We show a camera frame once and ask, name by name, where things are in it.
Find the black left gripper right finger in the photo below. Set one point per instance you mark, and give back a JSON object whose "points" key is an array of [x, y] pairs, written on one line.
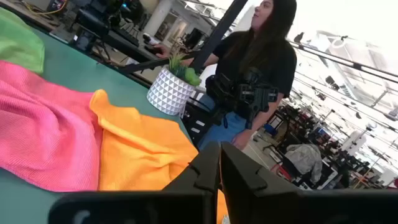
{"points": [[242, 177]]}

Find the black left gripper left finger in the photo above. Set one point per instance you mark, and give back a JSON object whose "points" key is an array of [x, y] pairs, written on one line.
{"points": [[202, 174]]}

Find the pink microfiber towel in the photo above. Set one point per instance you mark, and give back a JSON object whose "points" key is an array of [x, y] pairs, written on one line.
{"points": [[46, 130]]}

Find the green microfiber towel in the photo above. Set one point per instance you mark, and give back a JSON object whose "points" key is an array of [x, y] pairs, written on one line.
{"points": [[18, 43]]}

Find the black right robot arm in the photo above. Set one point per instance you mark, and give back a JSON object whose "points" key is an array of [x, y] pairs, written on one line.
{"points": [[248, 96]]}

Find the orange microfiber towel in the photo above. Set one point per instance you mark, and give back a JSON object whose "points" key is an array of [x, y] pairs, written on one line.
{"points": [[140, 149]]}

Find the black drawer cabinet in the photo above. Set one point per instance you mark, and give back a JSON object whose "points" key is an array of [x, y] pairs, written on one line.
{"points": [[197, 124]]}

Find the grey jacket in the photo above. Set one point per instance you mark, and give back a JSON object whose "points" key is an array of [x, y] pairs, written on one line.
{"points": [[306, 158]]}

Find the white faceted plant pot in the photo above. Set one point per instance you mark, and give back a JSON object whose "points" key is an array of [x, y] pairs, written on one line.
{"points": [[169, 93]]}

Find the green succulent plant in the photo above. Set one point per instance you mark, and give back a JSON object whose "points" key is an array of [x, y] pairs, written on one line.
{"points": [[186, 74]]}

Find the person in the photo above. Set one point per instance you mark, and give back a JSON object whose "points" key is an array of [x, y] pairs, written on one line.
{"points": [[258, 59]]}

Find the black flat bar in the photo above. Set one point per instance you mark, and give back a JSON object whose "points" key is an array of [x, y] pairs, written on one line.
{"points": [[155, 63]]}

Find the dark grey desk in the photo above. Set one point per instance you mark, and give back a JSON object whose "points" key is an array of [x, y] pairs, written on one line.
{"points": [[133, 51]]}

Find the black slanted pole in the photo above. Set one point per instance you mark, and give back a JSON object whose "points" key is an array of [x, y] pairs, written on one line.
{"points": [[217, 31]]}

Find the black keyboard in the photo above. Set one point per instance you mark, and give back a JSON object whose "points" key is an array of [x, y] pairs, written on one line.
{"points": [[127, 36]]}

